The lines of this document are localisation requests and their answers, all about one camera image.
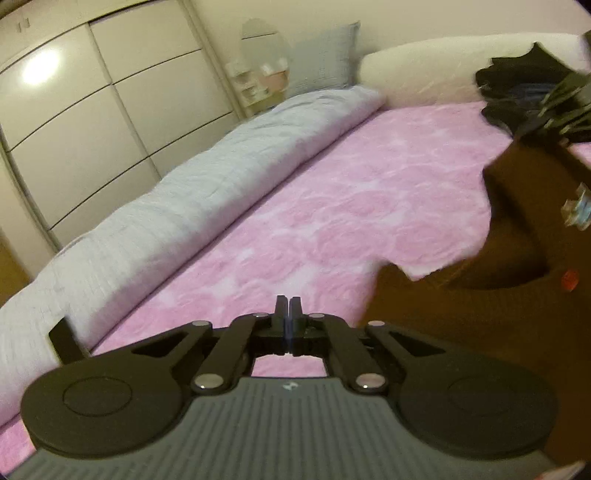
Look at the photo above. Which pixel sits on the light blue pillow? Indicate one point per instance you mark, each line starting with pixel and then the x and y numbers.
pixel 328 60

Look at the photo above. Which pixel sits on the light blue rolled quilt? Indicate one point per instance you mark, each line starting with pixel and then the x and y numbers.
pixel 161 217

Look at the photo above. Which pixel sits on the white pillow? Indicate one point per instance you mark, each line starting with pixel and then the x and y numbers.
pixel 415 69

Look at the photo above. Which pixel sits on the white desktop organizer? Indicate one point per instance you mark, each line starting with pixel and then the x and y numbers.
pixel 247 87

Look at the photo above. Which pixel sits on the white garment tag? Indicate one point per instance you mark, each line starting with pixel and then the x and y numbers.
pixel 577 207

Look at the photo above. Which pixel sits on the brown garment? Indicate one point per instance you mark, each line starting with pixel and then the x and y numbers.
pixel 498 300

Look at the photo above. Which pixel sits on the pile of dark clothes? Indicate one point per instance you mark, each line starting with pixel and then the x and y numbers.
pixel 508 81

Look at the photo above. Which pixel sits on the white wardrobe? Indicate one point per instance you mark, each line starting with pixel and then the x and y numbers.
pixel 138 92

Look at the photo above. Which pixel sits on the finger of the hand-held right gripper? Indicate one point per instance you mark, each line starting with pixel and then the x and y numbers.
pixel 561 104

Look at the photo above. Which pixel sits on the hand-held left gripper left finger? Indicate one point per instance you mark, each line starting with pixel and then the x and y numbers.
pixel 281 323

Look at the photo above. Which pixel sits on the oval mirror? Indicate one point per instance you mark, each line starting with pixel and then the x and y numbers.
pixel 263 46

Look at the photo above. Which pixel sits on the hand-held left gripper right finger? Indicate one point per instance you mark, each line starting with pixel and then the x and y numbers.
pixel 296 323

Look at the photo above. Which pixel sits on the red garment tag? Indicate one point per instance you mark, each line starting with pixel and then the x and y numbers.
pixel 569 279

